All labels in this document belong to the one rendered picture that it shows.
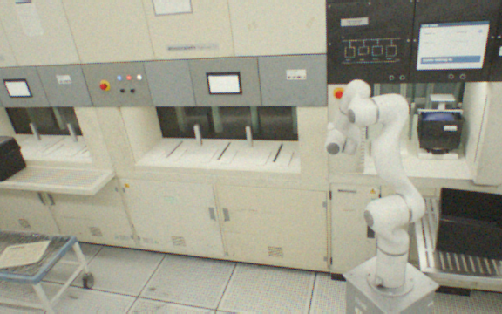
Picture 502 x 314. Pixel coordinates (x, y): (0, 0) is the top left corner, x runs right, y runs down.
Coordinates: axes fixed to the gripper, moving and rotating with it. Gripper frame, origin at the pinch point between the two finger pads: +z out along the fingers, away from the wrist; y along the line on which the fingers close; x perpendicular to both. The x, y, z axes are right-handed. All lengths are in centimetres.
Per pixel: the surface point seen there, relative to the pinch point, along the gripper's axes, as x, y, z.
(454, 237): -35, 54, -45
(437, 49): 36, 45, 2
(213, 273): -120, -91, -6
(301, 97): 13.3, -20.0, 1.7
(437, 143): -23, 54, 23
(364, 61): 31.5, 12.5, 2.5
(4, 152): -21, -233, -12
